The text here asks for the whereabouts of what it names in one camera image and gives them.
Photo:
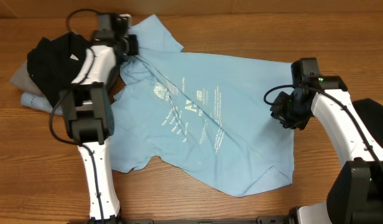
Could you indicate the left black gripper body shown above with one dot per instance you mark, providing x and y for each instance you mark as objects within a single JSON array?
[{"x": 129, "y": 46}]

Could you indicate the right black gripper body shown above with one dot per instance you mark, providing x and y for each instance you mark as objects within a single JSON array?
[{"x": 283, "y": 109}]

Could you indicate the light blue printed t-shirt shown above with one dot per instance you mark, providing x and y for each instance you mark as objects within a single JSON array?
[{"x": 203, "y": 113}]

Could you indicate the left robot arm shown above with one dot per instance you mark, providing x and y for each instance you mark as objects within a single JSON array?
[{"x": 87, "y": 113}]

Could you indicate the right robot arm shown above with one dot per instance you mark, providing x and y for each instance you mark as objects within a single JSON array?
[{"x": 357, "y": 193}]

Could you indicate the black folded shirt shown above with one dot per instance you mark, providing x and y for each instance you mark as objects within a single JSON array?
[{"x": 54, "y": 64}]

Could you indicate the black garment at right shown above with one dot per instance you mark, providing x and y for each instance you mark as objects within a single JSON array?
[{"x": 371, "y": 113}]

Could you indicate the grey folded garment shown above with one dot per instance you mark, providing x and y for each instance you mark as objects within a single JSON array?
[{"x": 22, "y": 80}]

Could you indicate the light blue folded jeans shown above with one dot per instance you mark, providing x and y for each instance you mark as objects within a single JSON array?
[{"x": 36, "y": 102}]

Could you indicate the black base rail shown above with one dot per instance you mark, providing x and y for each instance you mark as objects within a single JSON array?
[{"x": 258, "y": 220}]

